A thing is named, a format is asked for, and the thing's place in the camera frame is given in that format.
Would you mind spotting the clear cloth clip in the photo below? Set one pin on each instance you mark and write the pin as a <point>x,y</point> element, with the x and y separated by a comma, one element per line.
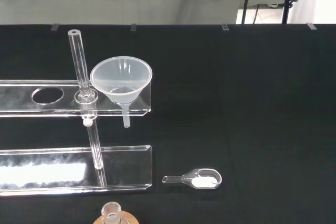
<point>55,26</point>
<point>225,26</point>
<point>133,27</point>
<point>312,26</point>

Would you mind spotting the glass weighing funnel with powder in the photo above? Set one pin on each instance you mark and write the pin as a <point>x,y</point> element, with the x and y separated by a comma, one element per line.
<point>202,180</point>

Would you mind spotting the clear acrylic funnel stand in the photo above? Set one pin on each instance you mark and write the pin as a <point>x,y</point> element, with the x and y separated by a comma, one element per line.
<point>86,95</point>

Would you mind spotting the black bench cloth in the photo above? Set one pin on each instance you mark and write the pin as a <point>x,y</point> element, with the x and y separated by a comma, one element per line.
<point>249,119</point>

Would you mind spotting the round-bottom glass flask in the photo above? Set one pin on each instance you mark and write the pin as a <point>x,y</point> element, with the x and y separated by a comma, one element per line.
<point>111,212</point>

